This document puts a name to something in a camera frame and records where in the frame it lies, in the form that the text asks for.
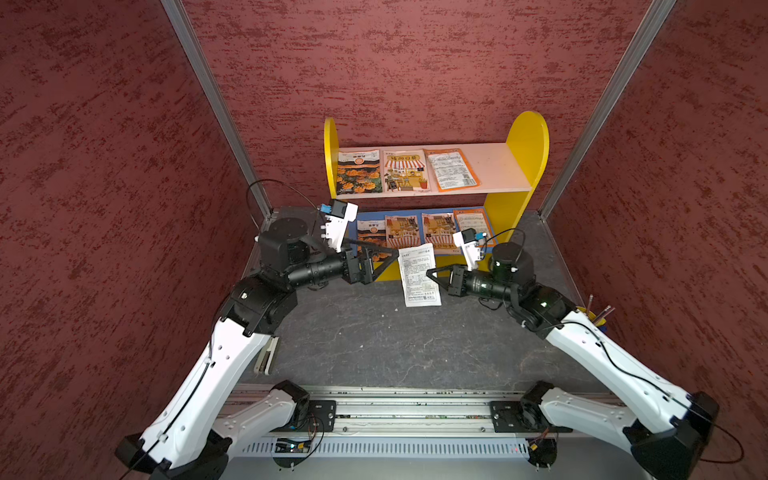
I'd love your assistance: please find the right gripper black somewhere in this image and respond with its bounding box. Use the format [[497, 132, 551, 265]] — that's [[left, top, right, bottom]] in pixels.
[[426, 262, 516, 302]]

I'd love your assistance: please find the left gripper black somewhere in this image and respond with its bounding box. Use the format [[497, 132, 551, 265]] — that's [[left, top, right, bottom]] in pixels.
[[287, 233, 397, 289]]

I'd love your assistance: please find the white seed bag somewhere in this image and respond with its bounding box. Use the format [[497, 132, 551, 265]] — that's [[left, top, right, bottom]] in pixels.
[[398, 243, 442, 308]]

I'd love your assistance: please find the sunflower shop seed bag top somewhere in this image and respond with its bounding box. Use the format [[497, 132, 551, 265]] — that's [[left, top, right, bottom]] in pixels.
[[383, 149, 430, 192]]

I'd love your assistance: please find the orange bordered seed bag top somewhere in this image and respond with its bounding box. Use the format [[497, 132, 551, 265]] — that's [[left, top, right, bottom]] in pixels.
[[424, 148, 481, 192]]

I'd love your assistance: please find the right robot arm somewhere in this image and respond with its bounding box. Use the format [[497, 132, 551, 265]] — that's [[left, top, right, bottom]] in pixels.
[[426, 242, 719, 479]]

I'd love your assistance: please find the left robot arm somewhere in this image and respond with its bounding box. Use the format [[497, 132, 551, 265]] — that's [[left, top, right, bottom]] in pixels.
[[115, 200, 388, 479]]

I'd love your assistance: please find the marigold seed bag lower shelf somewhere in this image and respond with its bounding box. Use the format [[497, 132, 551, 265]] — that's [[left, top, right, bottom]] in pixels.
[[356, 220, 390, 262]]

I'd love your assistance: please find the marigold seed bag shelf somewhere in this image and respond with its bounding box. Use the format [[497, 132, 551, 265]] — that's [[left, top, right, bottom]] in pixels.
[[356, 220, 390, 262], [335, 150, 383, 195]]

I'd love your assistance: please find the sunflower seed bag lower left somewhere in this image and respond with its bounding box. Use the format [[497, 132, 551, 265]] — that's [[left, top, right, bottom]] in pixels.
[[385, 215, 422, 250]]

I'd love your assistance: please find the sunflower seed bag lower right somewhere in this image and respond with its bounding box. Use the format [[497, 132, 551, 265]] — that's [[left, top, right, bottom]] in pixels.
[[422, 213, 460, 255]]

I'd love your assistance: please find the orange seed bag lower shelf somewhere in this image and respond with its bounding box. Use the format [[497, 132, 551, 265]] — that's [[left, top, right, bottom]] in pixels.
[[453, 208, 497, 248]]

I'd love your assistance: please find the marigold seed bag top shelf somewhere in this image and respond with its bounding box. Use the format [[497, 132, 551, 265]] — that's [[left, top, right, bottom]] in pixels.
[[335, 150, 383, 195]]

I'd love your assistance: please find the yellow shelf unit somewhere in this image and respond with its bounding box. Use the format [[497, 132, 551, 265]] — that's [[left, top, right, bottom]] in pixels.
[[324, 111, 550, 266]]

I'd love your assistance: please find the stapler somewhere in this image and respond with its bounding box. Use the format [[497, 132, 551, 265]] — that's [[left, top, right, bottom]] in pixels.
[[253, 336, 280, 375]]

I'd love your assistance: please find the yellow pen cup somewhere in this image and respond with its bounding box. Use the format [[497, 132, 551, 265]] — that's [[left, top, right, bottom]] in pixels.
[[581, 294, 615, 331]]

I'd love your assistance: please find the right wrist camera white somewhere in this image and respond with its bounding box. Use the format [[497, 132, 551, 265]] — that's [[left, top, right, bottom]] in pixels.
[[452, 228, 488, 271]]

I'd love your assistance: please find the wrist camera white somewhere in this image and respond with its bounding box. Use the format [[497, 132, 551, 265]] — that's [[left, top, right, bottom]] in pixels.
[[320, 199, 358, 253], [452, 228, 488, 271]]

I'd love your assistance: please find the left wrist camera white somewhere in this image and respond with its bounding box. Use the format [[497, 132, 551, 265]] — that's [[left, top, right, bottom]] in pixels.
[[320, 199, 358, 253]]

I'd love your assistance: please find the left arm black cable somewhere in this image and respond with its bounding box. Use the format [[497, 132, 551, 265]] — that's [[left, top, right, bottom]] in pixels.
[[245, 178, 322, 229]]

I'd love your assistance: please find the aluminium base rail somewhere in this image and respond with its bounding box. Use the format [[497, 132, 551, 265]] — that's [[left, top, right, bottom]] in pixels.
[[147, 385, 682, 480]]

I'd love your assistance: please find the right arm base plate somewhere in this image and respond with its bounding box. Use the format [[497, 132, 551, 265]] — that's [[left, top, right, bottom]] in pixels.
[[490, 401, 573, 435]]

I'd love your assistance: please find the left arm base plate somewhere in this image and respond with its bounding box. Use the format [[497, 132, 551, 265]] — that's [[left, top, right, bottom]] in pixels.
[[271, 400, 337, 434]]

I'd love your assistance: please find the right aluminium corner post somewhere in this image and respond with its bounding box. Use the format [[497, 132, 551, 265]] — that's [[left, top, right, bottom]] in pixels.
[[539, 0, 676, 223]]

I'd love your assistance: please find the aluminium corner post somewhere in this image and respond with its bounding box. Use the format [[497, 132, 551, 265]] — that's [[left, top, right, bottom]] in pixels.
[[161, 0, 272, 225], [539, 0, 676, 223]]

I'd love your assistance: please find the left aluminium corner post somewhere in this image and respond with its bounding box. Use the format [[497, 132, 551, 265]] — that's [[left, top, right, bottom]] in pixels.
[[161, 0, 272, 225]]

